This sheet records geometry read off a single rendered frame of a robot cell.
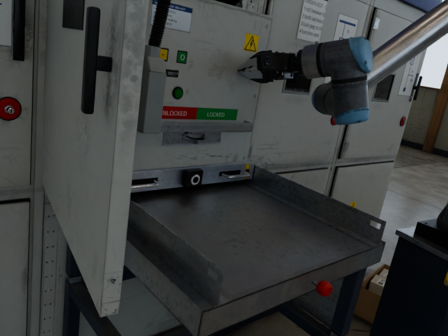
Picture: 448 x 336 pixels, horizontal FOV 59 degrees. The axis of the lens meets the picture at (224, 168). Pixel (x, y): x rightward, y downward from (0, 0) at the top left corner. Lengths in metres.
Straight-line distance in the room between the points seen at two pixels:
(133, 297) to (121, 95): 1.10
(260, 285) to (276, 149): 0.98
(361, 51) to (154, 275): 0.71
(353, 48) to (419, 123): 8.42
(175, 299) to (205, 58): 0.67
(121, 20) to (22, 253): 0.86
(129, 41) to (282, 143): 1.25
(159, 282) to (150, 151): 0.43
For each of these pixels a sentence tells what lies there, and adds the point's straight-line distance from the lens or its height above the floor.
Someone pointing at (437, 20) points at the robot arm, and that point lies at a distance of 1.36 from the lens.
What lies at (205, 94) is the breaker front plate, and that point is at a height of 1.14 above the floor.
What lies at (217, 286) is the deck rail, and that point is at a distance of 0.70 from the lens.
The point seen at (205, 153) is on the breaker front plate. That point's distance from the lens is 1.22.
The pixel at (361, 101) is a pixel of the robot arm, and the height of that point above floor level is 1.20.
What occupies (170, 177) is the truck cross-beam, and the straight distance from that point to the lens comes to 1.15.
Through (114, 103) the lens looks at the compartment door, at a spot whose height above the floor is 1.17.
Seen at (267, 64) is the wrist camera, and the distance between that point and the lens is 1.08.
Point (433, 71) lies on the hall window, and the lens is 9.54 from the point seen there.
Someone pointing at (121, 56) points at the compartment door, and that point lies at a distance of 0.55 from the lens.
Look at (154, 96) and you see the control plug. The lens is 0.94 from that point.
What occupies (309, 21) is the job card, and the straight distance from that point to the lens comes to 1.71.
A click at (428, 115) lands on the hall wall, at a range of 9.39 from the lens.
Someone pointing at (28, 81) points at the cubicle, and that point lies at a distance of 1.12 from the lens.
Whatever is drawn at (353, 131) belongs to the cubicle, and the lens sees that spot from 2.15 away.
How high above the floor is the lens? 1.26
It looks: 16 degrees down
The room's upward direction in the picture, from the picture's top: 9 degrees clockwise
